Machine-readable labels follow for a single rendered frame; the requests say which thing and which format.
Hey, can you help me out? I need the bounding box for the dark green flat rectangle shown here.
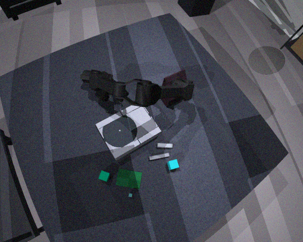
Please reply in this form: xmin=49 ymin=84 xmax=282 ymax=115
xmin=116 ymin=169 xmax=142 ymax=189

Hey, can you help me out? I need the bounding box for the green cube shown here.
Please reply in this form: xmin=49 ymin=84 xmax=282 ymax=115
xmin=98 ymin=170 xmax=111 ymax=182

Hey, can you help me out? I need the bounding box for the cyan cube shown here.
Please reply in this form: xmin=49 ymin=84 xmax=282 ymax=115
xmin=167 ymin=159 xmax=179 ymax=170

